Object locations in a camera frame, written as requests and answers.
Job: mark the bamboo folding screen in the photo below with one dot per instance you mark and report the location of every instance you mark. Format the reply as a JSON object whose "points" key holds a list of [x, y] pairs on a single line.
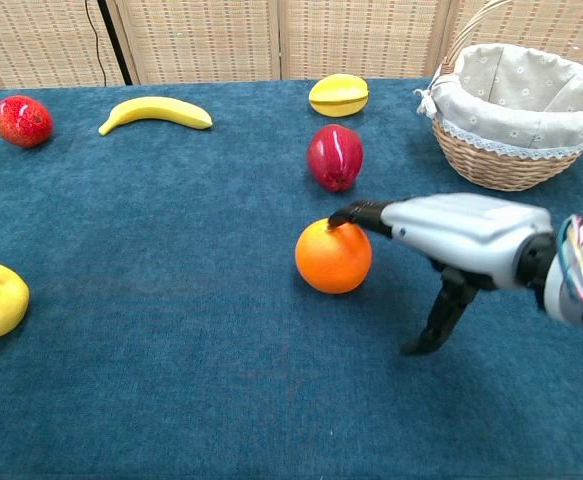
{"points": [[201, 40]]}

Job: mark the dark red glossy apple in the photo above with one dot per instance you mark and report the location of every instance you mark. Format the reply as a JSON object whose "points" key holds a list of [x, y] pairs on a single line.
{"points": [[335, 157]]}

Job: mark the yellow star fruit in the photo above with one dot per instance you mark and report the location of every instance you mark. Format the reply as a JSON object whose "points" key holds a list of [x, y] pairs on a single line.
{"points": [[338, 95]]}

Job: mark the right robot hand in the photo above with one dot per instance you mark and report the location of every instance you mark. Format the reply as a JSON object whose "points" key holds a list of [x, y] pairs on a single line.
{"points": [[471, 235]]}

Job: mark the blue velvet tablecloth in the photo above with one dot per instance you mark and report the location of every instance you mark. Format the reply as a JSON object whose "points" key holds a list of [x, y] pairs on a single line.
{"points": [[171, 375]]}

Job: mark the red speckled round fruit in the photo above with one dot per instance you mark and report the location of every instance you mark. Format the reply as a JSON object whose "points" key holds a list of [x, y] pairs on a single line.
{"points": [[22, 121]]}

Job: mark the orange fruit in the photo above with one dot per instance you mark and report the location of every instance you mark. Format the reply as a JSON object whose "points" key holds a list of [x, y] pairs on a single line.
{"points": [[333, 260]]}

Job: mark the small yellow banana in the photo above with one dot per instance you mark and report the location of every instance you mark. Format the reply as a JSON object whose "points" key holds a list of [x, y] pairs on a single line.
{"points": [[156, 110]]}

